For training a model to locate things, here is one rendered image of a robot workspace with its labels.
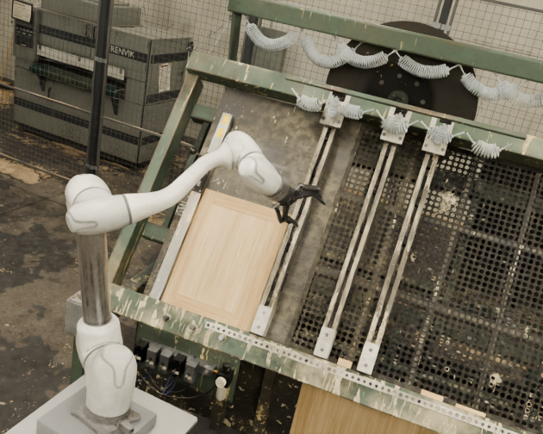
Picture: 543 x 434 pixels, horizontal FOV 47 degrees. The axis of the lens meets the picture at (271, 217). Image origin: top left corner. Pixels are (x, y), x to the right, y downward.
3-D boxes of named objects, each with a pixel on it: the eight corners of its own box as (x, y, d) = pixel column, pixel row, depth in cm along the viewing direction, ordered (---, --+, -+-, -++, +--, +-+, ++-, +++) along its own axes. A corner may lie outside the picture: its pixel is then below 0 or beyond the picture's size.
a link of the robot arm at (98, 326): (84, 386, 226) (73, 351, 244) (128, 375, 233) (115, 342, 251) (66, 190, 194) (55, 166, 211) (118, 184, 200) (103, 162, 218)
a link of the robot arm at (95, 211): (126, 197, 190) (115, 182, 201) (65, 212, 183) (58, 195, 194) (133, 235, 196) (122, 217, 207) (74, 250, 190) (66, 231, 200)
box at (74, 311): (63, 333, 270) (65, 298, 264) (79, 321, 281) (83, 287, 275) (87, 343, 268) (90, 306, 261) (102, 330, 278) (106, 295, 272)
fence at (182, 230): (152, 297, 287) (148, 296, 283) (225, 115, 307) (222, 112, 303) (161, 301, 286) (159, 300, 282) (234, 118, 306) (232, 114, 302)
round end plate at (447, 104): (308, 154, 347) (340, 5, 317) (310, 151, 352) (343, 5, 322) (451, 194, 328) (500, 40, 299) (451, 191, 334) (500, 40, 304)
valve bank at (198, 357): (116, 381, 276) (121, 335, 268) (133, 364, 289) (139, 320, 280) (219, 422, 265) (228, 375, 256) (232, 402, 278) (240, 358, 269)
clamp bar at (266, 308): (248, 331, 275) (237, 325, 253) (333, 96, 301) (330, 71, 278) (269, 338, 273) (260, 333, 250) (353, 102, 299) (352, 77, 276)
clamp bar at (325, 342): (309, 353, 269) (304, 349, 246) (391, 111, 294) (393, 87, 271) (332, 362, 266) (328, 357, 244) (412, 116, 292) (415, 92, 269)
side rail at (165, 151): (109, 282, 298) (100, 279, 288) (193, 83, 322) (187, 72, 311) (121, 287, 297) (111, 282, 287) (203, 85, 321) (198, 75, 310)
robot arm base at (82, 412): (109, 448, 209) (112, 434, 207) (68, 412, 220) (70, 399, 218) (149, 424, 224) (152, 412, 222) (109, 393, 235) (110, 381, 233)
